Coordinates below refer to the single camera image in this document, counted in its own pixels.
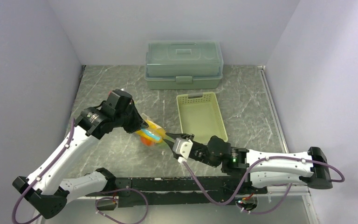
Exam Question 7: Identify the pale green perforated basket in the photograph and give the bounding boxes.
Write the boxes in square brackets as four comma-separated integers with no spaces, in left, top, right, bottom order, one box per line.
[176,91,228,144]

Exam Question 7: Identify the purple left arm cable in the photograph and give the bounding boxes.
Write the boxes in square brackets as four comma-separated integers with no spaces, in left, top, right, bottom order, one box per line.
[11,119,149,224]

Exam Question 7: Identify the green translucent storage box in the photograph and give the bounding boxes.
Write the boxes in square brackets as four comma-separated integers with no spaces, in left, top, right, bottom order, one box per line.
[145,40,224,90]

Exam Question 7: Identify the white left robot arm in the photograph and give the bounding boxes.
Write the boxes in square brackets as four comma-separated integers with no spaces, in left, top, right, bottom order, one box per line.
[12,89,148,224]

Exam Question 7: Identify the orange fruit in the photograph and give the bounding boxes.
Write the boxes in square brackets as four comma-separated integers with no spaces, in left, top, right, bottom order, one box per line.
[140,137,155,147]

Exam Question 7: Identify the clear zip bag blue zipper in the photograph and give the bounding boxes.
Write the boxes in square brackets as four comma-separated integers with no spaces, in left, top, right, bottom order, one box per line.
[134,113,166,147]

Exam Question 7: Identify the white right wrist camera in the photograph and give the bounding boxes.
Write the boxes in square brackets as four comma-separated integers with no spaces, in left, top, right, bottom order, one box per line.
[172,138,193,163]

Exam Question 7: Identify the yellow banana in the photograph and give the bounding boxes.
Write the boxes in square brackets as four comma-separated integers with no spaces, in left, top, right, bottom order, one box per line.
[135,120,166,142]

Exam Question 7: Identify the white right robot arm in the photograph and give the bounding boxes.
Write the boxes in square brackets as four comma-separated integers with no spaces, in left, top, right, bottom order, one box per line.
[164,133,333,194]

